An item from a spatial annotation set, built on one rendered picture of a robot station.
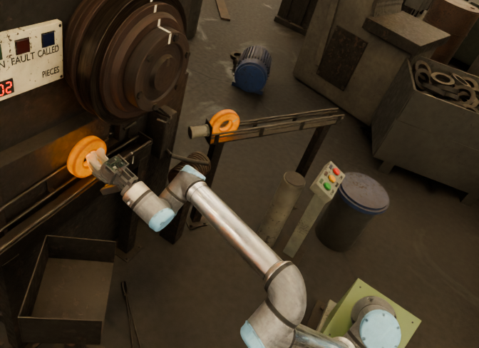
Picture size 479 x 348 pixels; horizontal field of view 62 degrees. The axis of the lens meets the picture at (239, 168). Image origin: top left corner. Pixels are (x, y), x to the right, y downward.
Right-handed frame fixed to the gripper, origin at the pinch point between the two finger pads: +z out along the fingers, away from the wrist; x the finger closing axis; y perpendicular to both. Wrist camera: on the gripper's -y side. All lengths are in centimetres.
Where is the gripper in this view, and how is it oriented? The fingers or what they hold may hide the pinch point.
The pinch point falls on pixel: (88, 152)
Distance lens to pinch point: 147.0
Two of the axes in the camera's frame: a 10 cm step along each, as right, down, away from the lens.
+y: 4.9, -5.6, -6.7
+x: -4.8, 4.6, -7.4
